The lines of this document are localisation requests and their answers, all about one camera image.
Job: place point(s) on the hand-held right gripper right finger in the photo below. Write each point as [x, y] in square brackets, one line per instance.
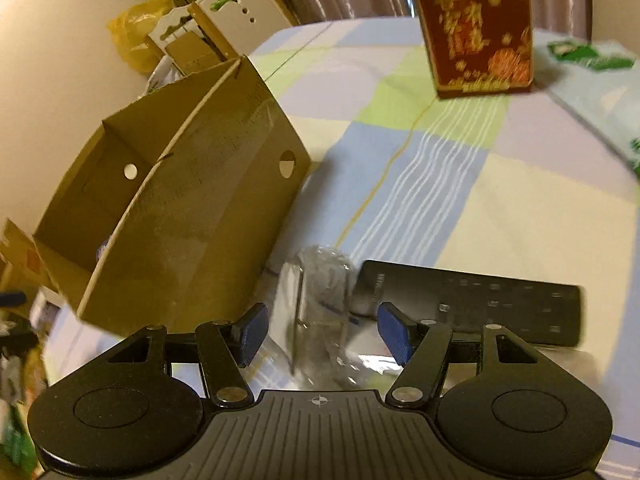
[395, 332]

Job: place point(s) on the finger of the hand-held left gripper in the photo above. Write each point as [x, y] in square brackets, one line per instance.
[12, 298]
[15, 342]

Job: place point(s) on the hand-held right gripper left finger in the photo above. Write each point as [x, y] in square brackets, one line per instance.
[252, 335]

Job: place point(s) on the black remote control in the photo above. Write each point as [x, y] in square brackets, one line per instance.
[475, 300]

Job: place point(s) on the brown cardboard box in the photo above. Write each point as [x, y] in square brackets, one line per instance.
[200, 210]

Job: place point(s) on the checked cloth covered desktop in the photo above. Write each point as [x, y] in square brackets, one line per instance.
[450, 170]

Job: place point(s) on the brown carton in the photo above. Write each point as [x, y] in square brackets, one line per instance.
[22, 260]

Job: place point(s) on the white printed plastic bag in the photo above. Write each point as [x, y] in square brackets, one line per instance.
[162, 77]

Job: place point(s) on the small cardboard box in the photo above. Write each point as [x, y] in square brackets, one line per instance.
[192, 55]

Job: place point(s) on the yellow plastic bag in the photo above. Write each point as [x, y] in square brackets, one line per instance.
[137, 30]

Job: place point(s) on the red gold-print gift box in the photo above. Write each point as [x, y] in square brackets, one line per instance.
[475, 35]

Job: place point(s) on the small white chair back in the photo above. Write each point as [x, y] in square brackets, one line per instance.
[172, 30]

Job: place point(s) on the green printed shopping bag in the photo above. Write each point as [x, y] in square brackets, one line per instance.
[595, 90]

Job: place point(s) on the large white chair back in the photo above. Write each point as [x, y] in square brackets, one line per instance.
[245, 15]

